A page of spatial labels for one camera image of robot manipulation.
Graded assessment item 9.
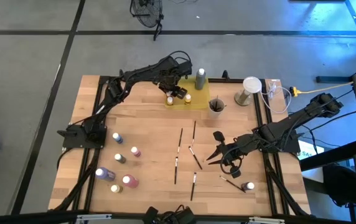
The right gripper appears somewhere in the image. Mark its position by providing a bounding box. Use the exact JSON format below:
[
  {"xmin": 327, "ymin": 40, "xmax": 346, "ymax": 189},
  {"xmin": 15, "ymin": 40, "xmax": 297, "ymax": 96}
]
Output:
[{"xmin": 207, "ymin": 131, "xmax": 244, "ymax": 179}]

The angled bristle paintbrush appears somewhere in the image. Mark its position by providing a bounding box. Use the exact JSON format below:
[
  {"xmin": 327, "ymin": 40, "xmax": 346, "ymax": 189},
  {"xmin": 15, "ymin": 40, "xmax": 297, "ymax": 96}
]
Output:
[{"xmin": 188, "ymin": 146, "xmax": 204, "ymax": 170}]

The large grey paint bottle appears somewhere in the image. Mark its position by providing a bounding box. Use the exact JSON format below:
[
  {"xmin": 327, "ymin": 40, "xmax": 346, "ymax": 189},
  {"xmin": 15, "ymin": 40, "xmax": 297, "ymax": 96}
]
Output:
[{"xmin": 194, "ymin": 68, "xmax": 207, "ymax": 91}]

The thin dark paintbrush silver ferrule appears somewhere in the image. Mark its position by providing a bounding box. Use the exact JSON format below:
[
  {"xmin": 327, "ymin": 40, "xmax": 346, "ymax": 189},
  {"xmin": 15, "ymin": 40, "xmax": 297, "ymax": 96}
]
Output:
[{"xmin": 219, "ymin": 175, "xmax": 246, "ymax": 194}]

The large red paint bottle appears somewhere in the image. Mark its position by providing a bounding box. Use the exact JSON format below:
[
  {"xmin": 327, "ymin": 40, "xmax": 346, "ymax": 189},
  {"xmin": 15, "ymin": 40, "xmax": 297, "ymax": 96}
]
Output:
[{"xmin": 121, "ymin": 174, "xmax": 140, "ymax": 189}]

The large blue paint bottle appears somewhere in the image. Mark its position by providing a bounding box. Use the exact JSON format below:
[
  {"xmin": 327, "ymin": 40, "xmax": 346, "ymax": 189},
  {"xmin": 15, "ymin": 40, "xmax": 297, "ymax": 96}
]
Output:
[{"xmin": 95, "ymin": 167, "xmax": 116, "ymax": 182}]

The small brown paint bottle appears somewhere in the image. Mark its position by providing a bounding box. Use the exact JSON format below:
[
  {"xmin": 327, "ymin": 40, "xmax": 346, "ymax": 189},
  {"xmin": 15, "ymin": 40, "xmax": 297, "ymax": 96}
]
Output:
[{"xmin": 241, "ymin": 181, "xmax": 256, "ymax": 192}]

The yellow translucent plastic bin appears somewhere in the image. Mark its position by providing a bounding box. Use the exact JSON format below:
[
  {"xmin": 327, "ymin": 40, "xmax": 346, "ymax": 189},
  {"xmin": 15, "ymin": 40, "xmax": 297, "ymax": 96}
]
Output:
[{"xmin": 163, "ymin": 75, "xmax": 212, "ymax": 111}]

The beige plastic cup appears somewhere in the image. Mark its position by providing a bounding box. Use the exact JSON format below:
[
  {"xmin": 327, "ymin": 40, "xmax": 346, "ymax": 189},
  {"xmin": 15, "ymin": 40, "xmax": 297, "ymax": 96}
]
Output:
[{"xmin": 208, "ymin": 97, "xmax": 227, "ymax": 119}]

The white dome table lamp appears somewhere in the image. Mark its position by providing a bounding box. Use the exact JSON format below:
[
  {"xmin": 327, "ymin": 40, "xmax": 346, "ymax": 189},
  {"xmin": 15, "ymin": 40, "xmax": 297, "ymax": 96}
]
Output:
[{"xmin": 234, "ymin": 76, "xmax": 263, "ymax": 107}]

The black floor fan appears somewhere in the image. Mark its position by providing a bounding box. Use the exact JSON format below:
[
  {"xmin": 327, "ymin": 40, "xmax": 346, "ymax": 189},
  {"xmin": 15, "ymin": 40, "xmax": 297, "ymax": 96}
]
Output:
[{"xmin": 129, "ymin": 0, "xmax": 165, "ymax": 42}]

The green white sign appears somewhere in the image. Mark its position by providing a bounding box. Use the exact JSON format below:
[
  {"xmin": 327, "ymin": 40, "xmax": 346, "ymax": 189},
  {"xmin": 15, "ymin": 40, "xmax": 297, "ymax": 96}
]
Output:
[{"xmin": 298, "ymin": 139, "xmax": 325, "ymax": 161}]

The black metal beam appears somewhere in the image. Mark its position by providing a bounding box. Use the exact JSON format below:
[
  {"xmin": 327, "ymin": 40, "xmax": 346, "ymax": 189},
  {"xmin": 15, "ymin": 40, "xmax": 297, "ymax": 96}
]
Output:
[
  {"xmin": 316, "ymin": 58, "xmax": 356, "ymax": 84},
  {"xmin": 299, "ymin": 138, "xmax": 356, "ymax": 172}
]

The black office chair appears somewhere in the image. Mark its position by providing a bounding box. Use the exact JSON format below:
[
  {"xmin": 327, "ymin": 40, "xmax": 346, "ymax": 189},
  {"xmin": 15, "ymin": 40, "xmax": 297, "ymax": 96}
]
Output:
[{"xmin": 322, "ymin": 164, "xmax": 356, "ymax": 208}]

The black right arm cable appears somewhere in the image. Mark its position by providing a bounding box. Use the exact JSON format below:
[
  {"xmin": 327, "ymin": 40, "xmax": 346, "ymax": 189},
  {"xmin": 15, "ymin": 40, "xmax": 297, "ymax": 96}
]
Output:
[{"xmin": 219, "ymin": 146, "xmax": 243, "ymax": 175}]

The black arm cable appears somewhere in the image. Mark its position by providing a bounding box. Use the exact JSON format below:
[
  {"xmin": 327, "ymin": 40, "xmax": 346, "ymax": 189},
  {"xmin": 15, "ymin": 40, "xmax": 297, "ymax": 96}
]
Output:
[
  {"xmin": 219, "ymin": 146, "xmax": 243, "ymax": 175},
  {"xmin": 167, "ymin": 50, "xmax": 194, "ymax": 65}
]

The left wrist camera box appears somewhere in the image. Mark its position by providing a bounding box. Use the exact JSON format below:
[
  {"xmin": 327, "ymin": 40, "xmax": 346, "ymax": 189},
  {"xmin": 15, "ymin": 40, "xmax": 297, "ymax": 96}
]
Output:
[{"xmin": 162, "ymin": 74, "xmax": 180, "ymax": 88}]

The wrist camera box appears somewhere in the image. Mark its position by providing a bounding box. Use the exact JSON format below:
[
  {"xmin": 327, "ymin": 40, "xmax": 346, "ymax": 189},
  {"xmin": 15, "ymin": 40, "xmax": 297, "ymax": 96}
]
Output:
[
  {"xmin": 227, "ymin": 141, "xmax": 243, "ymax": 156},
  {"xmin": 162, "ymin": 74, "xmax": 180, "ymax": 88}
]

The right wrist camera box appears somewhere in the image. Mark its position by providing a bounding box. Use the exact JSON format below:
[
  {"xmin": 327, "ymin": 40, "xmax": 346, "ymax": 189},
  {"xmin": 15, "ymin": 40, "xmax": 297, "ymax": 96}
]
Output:
[{"xmin": 227, "ymin": 141, "xmax": 243, "ymax": 156}]

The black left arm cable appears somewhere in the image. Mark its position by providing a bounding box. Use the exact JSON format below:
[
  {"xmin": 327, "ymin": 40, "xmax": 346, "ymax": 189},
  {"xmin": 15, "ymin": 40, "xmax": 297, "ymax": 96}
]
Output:
[{"xmin": 167, "ymin": 50, "xmax": 194, "ymax": 65}]

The black table frame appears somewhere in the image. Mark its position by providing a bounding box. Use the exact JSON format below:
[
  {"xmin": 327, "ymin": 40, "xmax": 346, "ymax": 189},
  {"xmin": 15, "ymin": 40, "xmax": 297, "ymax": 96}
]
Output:
[{"xmin": 49, "ymin": 68, "xmax": 311, "ymax": 224}]

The black object with cables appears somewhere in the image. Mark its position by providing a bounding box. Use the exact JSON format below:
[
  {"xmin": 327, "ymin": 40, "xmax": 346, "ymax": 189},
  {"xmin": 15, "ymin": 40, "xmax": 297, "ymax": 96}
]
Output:
[{"xmin": 143, "ymin": 204, "xmax": 197, "ymax": 224}]

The silver frame bracket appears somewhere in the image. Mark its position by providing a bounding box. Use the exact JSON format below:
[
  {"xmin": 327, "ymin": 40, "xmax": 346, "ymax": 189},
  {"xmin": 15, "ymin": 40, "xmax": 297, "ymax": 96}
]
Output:
[
  {"xmin": 76, "ymin": 213, "xmax": 113, "ymax": 222},
  {"xmin": 248, "ymin": 217, "xmax": 286, "ymax": 224}
]

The yellow hanging power cord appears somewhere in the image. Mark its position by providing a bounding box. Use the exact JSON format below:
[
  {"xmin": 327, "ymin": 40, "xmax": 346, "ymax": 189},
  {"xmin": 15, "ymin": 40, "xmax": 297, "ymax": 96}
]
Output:
[{"xmin": 291, "ymin": 81, "xmax": 355, "ymax": 96}]

